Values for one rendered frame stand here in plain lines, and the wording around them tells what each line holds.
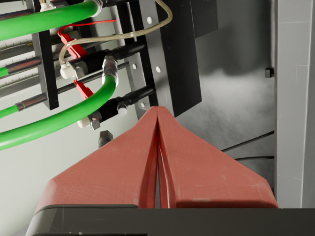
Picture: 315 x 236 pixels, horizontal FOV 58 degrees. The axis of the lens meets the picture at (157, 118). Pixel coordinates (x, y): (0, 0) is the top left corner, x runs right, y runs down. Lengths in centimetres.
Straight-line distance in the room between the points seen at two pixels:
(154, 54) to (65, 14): 25
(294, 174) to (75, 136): 54
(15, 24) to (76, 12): 5
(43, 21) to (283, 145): 34
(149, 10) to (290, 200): 36
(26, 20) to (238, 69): 42
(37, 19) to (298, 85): 30
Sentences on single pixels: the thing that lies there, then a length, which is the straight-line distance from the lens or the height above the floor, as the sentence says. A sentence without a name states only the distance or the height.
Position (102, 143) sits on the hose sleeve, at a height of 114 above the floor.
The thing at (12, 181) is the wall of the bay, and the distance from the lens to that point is 76.
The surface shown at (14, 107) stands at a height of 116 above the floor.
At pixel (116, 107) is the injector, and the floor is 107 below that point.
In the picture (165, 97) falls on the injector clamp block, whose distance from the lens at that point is 50.
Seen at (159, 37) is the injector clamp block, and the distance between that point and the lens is 46.
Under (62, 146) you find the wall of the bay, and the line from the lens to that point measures 77.
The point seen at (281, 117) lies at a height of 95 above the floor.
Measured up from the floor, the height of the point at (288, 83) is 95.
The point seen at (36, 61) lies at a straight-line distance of 57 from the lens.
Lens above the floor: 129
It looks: 35 degrees down
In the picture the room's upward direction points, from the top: 120 degrees counter-clockwise
